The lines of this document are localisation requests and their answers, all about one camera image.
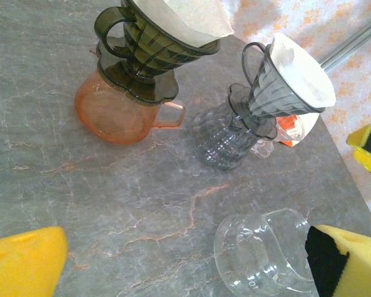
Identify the clear smooth glass beaker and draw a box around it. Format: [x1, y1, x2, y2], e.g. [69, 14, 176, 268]
[213, 207, 316, 297]

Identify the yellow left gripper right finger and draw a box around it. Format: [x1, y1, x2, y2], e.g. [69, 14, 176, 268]
[305, 225, 371, 297]

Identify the aluminium upright frame post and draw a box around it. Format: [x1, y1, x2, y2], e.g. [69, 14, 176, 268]
[320, 14, 371, 72]

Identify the orange glass coffee server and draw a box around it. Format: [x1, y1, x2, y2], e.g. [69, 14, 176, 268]
[74, 48, 186, 145]

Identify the white paper coffee filter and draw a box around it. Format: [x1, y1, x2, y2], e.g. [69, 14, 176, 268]
[270, 32, 337, 109]
[132, 0, 235, 48]

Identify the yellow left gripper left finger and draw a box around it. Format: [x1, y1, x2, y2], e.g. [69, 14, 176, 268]
[0, 226, 69, 297]

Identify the orange coffee filter pack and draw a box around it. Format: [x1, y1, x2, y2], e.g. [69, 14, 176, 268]
[273, 108, 322, 150]

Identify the olive green plastic dripper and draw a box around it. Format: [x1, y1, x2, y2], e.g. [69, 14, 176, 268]
[94, 0, 222, 108]

